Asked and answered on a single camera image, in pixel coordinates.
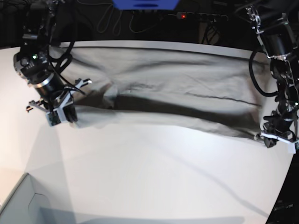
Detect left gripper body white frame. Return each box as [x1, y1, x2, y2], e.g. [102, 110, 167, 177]
[256, 114, 299, 154]

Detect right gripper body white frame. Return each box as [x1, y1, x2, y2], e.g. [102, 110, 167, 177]
[26, 79, 92, 126]

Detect beige t-shirt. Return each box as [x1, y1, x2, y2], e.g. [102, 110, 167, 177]
[62, 47, 264, 140]

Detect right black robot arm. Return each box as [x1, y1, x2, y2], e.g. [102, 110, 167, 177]
[13, 0, 91, 126]

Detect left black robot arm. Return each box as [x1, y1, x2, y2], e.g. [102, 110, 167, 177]
[235, 0, 299, 154]

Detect grey box at corner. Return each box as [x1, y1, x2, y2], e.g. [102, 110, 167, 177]
[0, 173, 76, 224]

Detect black power strip red light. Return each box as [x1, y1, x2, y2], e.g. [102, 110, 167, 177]
[176, 12, 229, 22]

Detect black cables behind table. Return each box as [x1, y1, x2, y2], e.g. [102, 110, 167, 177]
[93, 4, 164, 35]

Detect blue overhead mount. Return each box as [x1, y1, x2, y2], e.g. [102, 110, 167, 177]
[113, 0, 179, 10]

